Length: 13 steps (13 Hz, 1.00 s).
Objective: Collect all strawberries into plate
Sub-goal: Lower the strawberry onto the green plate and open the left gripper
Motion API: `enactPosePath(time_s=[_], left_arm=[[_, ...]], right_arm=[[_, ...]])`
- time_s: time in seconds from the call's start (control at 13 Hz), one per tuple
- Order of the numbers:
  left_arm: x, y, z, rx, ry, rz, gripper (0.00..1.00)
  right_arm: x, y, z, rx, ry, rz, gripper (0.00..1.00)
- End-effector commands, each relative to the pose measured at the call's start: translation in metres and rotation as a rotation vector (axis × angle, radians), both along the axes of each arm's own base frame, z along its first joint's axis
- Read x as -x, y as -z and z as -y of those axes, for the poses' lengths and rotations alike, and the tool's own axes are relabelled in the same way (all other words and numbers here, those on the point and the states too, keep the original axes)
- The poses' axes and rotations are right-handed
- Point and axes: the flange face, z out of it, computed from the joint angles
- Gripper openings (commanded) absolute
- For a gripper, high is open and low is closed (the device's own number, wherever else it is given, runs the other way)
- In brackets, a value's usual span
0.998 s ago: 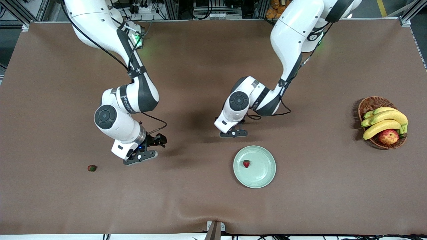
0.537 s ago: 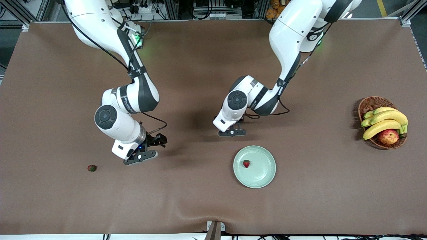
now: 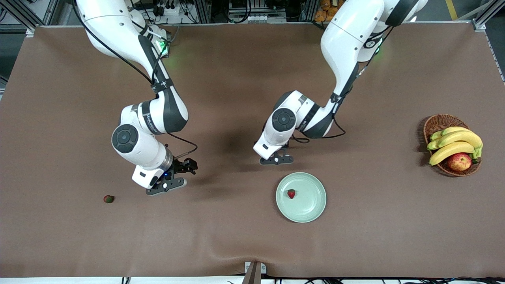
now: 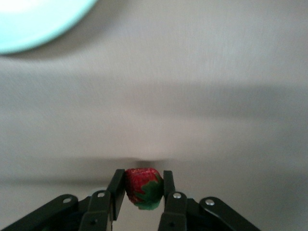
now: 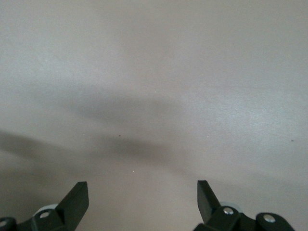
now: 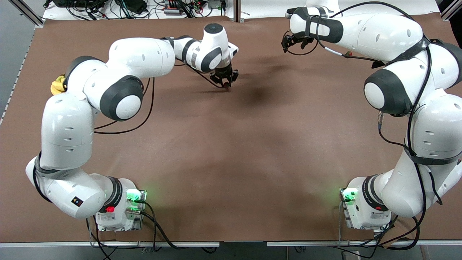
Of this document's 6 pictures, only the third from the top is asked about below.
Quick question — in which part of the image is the pale green round plate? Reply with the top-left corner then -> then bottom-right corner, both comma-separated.
275,172 -> 327,223

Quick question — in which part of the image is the brown table mat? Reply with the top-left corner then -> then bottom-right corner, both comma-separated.
0,22 -> 505,279

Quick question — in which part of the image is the white power strip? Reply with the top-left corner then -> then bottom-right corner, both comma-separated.
152,0 -> 186,16

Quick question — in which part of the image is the brown wicker basket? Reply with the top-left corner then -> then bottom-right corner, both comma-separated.
423,114 -> 482,177

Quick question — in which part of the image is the yellow banana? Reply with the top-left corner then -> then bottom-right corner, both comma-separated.
426,131 -> 484,151
430,126 -> 472,141
428,142 -> 477,166

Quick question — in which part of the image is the red apple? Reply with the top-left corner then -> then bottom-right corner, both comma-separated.
447,153 -> 473,172

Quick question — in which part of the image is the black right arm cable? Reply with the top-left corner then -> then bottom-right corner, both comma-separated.
72,0 -> 198,159

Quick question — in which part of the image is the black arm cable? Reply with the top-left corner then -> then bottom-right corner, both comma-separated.
72,0 -> 198,159
291,24 -> 395,143

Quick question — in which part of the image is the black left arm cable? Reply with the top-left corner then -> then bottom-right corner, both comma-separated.
291,24 -> 395,143

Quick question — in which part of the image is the silver metal bracket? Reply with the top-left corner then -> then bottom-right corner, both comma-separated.
244,261 -> 267,275

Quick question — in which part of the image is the aluminium frame beam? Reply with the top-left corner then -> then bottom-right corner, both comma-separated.
471,0 -> 505,32
0,0 -> 60,36

